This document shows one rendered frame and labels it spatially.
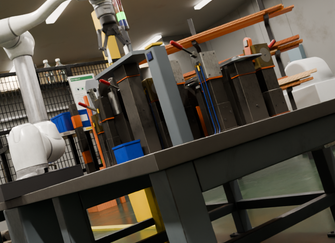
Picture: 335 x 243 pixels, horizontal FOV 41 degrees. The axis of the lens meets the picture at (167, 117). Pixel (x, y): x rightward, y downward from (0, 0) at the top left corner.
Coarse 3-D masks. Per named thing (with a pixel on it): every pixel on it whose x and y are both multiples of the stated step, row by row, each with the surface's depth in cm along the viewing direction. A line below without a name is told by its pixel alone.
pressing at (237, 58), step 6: (252, 54) 198; (258, 54) 200; (228, 60) 196; (234, 60) 202; (240, 60) 207; (222, 66) 209; (192, 78) 216; (186, 84) 231; (192, 84) 238; (198, 84) 241
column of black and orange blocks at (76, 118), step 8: (72, 104) 305; (72, 112) 303; (72, 120) 304; (80, 120) 305; (80, 128) 304; (80, 136) 302; (80, 144) 302; (88, 152) 303; (88, 160) 302; (88, 168) 300
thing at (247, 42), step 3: (246, 39) 216; (249, 39) 215; (243, 42) 216; (246, 42) 215; (249, 42) 215; (246, 45) 215; (249, 45) 214; (246, 48) 216; (249, 48) 214; (246, 51) 216; (249, 51) 214; (246, 54) 216; (249, 54) 214; (252, 60) 213
